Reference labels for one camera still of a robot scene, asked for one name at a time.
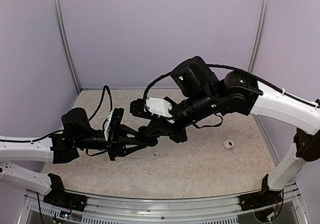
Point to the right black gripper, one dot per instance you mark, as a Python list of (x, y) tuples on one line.
[(161, 124)]

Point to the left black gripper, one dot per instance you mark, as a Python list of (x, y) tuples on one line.
[(120, 147)]

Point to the black earbud charging case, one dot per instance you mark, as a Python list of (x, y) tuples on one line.
[(143, 135)]

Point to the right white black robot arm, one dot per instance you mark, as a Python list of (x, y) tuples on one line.
[(246, 94)]

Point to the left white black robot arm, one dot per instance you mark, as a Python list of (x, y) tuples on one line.
[(62, 147)]

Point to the white earbud charging case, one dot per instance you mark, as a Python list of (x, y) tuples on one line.
[(228, 144)]

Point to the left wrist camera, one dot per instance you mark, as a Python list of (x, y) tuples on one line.
[(112, 126)]

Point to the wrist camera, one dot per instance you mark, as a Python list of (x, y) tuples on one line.
[(154, 107), (112, 126)]

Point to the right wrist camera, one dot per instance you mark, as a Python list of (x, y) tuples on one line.
[(154, 107)]

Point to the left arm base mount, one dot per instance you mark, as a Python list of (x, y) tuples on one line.
[(67, 200)]

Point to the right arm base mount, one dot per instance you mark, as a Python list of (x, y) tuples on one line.
[(257, 200)]

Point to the front aluminium rail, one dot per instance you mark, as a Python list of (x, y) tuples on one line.
[(110, 209)]

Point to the left aluminium frame post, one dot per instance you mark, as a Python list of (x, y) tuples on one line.
[(65, 45)]

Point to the aluminium frame post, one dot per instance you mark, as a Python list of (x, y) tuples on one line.
[(259, 35), (65, 45)]

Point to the right aluminium frame post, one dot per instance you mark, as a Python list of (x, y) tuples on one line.
[(259, 35)]

